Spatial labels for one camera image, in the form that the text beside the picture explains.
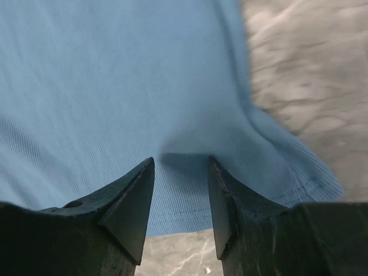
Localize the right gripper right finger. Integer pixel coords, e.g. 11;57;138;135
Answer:
208;158;367;276

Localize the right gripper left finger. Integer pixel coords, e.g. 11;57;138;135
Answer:
1;158;155;275

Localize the blue tank top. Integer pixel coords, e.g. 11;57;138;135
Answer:
1;1;344;236

